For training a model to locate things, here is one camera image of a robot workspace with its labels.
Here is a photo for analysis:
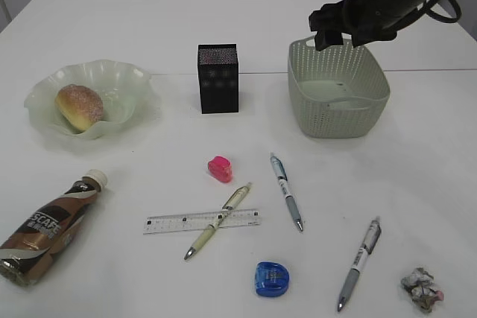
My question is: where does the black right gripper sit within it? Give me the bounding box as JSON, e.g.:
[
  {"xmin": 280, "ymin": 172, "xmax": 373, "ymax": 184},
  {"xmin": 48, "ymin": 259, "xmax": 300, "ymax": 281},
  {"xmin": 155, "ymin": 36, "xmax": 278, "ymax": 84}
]
[{"xmin": 309, "ymin": 0, "xmax": 421, "ymax": 51}]

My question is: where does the pink eraser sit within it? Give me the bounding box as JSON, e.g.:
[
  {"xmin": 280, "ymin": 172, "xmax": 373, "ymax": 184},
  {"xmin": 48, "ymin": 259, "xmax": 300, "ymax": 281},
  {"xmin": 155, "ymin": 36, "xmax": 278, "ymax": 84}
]
[{"xmin": 207, "ymin": 156, "xmax": 233, "ymax": 183}]

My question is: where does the paper ball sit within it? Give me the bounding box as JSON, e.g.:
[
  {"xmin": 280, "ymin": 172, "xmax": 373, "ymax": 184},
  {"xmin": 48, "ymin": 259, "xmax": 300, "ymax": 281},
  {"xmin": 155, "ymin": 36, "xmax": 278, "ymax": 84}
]
[{"xmin": 400, "ymin": 267, "xmax": 444, "ymax": 314}]

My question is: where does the golden sugared bread roll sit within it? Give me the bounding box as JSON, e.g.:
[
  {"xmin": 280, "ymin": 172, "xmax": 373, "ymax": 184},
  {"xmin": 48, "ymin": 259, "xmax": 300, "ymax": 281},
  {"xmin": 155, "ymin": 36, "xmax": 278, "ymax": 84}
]
[{"xmin": 54, "ymin": 84, "xmax": 104, "ymax": 132}]

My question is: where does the brown Nescafe coffee bottle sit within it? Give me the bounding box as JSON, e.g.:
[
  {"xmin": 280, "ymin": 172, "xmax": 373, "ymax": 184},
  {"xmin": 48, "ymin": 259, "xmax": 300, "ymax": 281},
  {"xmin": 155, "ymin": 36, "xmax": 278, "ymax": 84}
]
[{"xmin": 1, "ymin": 169, "xmax": 107, "ymax": 287}]

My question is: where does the green plastic woven basket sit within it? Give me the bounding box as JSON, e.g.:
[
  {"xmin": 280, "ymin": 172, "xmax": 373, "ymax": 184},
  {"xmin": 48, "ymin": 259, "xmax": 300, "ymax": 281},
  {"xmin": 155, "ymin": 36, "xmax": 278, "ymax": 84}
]
[{"xmin": 288, "ymin": 37, "xmax": 391, "ymax": 139}]

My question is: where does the black square pen holder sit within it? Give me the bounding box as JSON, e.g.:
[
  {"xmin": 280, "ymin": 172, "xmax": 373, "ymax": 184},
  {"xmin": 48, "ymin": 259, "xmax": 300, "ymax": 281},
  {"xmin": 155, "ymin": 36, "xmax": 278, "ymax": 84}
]
[{"xmin": 198, "ymin": 44, "xmax": 239, "ymax": 114}]

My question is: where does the blue grey ballpoint pen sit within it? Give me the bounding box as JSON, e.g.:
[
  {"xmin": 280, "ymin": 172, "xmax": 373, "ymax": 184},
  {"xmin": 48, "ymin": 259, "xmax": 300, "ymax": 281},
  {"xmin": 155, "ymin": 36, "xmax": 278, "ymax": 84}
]
[{"xmin": 270, "ymin": 153, "xmax": 303, "ymax": 232}]

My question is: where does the cream green ballpoint pen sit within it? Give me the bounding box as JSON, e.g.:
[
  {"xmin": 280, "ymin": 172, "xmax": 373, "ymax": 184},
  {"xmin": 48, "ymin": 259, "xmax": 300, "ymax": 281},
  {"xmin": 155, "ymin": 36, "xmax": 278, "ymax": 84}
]
[{"xmin": 183, "ymin": 182, "xmax": 252, "ymax": 261}]

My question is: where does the grey white ballpoint pen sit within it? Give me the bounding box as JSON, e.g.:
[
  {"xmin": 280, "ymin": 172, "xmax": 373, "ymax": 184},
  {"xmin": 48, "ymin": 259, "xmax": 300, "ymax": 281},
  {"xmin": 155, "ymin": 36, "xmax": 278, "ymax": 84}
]
[{"xmin": 336, "ymin": 216, "xmax": 382, "ymax": 312}]

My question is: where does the pale green wavy glass plate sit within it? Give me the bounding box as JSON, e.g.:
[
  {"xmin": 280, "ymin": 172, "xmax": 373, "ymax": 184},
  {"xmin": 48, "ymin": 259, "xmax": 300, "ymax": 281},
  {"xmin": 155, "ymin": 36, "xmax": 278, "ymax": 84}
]
[{"xmin": 24, "ymin": 60, "xmax": 152, "ymax": 139}]

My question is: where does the clear plastic ruler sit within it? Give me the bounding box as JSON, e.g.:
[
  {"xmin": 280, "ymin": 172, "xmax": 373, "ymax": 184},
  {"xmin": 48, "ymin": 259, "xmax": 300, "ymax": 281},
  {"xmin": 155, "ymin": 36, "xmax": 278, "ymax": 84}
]
[{"xmin": 143, "ymin": 209, "xmax": 262, "ymax": 235}]

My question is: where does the blue correction tape dispenser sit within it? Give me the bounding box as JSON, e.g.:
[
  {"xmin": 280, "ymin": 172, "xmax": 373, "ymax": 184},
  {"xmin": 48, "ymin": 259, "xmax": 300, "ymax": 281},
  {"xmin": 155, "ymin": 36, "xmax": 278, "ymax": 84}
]
[{"xmin": 254, "ymin": 261, "xmax": 290, "ymax": 298}]

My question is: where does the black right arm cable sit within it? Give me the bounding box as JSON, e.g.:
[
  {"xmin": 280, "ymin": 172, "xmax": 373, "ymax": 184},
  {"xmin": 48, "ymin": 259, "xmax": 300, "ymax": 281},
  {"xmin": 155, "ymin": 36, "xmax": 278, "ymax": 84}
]
[{"xmin": 423, "ymin": 0, "xmax": 462, "ymax": 23}]

